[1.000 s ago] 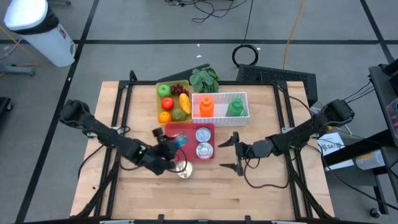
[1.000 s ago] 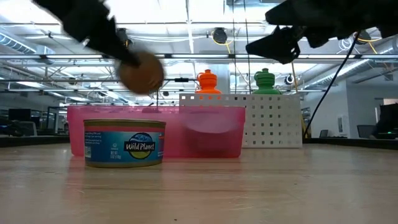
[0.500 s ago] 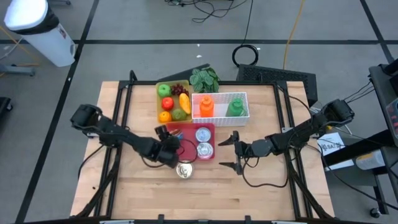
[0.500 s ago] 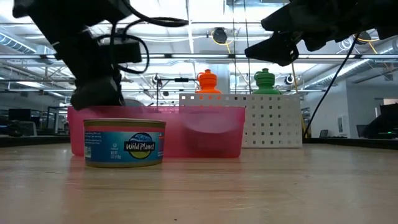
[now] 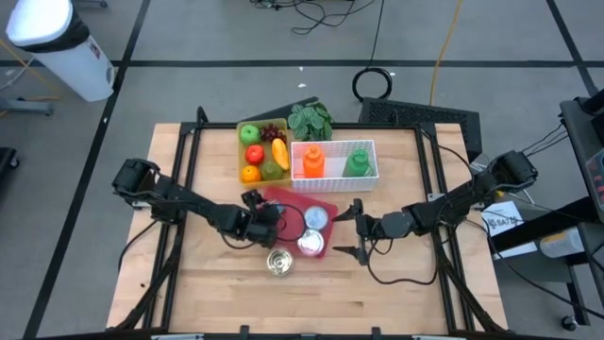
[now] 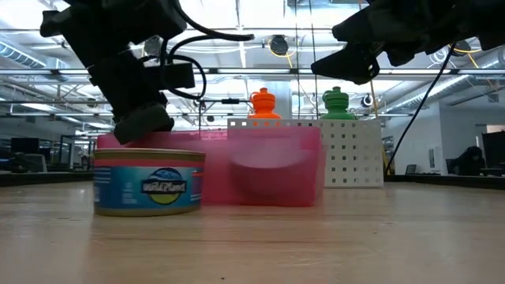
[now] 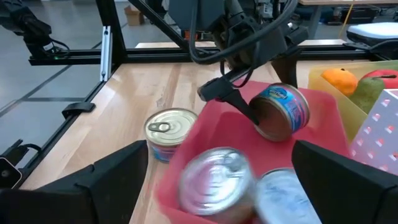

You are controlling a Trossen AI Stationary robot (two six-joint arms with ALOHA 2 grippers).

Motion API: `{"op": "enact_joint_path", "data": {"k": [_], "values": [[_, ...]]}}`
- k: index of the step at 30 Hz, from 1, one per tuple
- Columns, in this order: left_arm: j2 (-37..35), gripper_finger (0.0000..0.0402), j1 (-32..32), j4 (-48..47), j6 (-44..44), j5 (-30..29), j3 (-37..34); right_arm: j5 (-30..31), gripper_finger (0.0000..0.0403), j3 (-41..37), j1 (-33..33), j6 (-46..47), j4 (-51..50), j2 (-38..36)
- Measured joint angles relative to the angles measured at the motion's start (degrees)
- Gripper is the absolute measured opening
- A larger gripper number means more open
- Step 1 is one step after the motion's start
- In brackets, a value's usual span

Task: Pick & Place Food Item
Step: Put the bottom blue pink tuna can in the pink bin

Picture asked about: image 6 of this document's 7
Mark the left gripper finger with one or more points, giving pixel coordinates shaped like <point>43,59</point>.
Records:
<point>144,124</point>

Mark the white perforated bin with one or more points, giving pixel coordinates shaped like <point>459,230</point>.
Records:
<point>355,158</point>

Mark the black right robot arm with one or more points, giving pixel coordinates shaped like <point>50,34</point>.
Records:
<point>473,19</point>

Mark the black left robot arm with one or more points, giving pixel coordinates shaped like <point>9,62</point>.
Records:
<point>98,19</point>

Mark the green plastic water bottle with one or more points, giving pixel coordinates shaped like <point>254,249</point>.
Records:
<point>336,104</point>

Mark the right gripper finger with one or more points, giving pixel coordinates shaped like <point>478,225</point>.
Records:
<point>361,27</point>
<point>347,65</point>

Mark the black monitor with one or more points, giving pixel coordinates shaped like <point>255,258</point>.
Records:
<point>24,146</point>
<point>494,148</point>

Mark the orange plastic water bottle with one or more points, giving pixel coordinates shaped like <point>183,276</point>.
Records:
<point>263,104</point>

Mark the grey office chair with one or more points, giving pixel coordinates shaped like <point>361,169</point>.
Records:
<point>35,163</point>

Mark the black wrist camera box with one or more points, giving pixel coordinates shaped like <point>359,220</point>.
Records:
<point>177,75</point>

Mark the person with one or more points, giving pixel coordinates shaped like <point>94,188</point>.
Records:
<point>467,161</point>

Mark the black camera stand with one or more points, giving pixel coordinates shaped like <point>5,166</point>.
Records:
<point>230,101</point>

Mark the blue label salmon can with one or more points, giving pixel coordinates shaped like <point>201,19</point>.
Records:
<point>150,185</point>

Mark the pink translucent plastic bin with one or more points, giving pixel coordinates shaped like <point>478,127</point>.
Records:
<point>221,173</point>

